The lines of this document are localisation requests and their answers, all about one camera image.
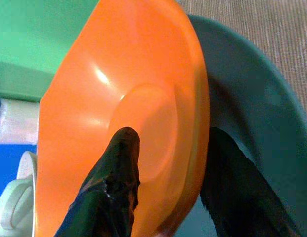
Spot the white plastic container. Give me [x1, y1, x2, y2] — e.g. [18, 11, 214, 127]
[0, 98, 41, 146]

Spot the orange plastic bowl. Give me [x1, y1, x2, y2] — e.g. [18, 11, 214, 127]
[32, 0, 210, 237]

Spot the white mug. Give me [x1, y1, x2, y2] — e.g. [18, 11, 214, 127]
[0, 151, 38, 237]

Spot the blue plastic plate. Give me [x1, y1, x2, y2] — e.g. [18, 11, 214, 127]
[0, 144, 37, 204]

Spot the dark green plastic plate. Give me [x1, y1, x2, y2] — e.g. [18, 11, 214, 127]
[174, 14, 307, 237]

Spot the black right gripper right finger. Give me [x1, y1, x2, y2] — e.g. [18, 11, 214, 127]
[200, 127, 304, 237]

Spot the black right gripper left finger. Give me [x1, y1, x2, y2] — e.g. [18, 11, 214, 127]
[53, 126, 141, 237]

